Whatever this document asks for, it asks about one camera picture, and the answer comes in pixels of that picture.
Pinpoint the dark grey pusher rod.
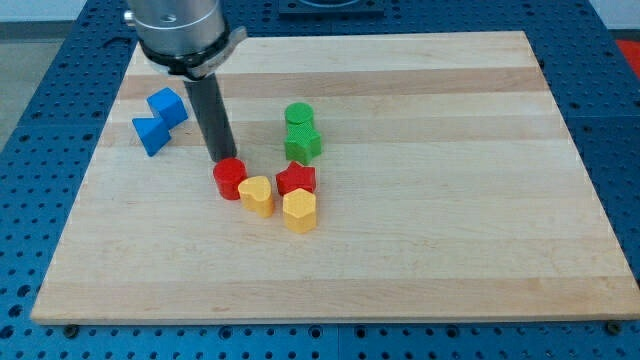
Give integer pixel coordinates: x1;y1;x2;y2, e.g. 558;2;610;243
185;74;237;162

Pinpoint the red cylinder block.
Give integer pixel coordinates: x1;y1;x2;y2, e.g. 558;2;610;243
212;158;247;200

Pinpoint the green star block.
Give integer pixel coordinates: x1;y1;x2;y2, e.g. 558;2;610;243
284;123;322;165

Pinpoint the red object at edge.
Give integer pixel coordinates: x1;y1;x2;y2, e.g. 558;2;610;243
616;39;640;77

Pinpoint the blue triangle block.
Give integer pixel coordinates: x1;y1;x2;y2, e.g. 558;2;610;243
132;118;171;157

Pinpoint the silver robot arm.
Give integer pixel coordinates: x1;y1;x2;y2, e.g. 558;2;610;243
124;0;248;162

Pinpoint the yellow hexagon block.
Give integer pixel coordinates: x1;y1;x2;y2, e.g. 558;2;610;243
283;188;317;234

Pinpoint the red star block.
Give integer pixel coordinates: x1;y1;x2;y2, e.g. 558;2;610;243
276;161;317;196

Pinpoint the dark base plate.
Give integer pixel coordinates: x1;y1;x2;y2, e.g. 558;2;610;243
276;0;385;19

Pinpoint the wooden board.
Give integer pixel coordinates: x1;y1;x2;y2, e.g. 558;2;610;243
31;31;639;325

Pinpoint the blue cube block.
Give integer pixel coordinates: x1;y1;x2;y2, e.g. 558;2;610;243
147;87;188;130

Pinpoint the green cylinder block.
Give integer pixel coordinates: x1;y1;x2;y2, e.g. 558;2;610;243
284;102;314;125

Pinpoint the yellow heart block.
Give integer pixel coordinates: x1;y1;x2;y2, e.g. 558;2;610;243
238;176;275;218

